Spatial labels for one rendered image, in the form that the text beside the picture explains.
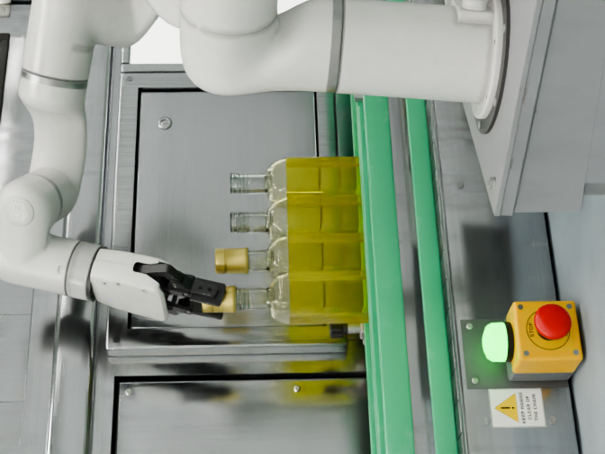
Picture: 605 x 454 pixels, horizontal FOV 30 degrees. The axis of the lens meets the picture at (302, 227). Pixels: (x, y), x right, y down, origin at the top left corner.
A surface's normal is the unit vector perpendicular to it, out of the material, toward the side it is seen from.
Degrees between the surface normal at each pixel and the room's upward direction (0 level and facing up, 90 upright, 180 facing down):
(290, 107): 90
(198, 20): 53
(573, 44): 90
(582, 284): 0
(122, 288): 73
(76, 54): 128
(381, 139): 90
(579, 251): 0
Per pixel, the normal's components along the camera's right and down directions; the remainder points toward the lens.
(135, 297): -0.25, 0.85
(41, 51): -0.30, 0.17
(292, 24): -0.60, -0.56
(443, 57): 0.02, 0.29
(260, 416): 0.04, -0.44
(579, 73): 0.04, 0.52
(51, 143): -0.26, 0.43
